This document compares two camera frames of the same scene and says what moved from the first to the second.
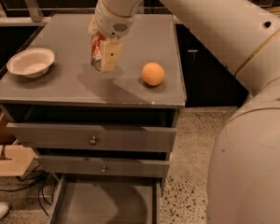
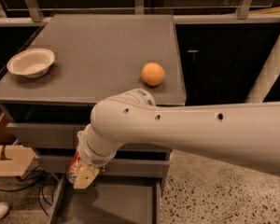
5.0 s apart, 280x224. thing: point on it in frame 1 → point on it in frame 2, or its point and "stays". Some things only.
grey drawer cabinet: [105, 139] stays
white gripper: [111, 21] → [91, 160]
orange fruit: [153, 74] stays
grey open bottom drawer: [95, 199] stays
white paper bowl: [31, 63] stays
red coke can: [96, 59] → [74, 168]
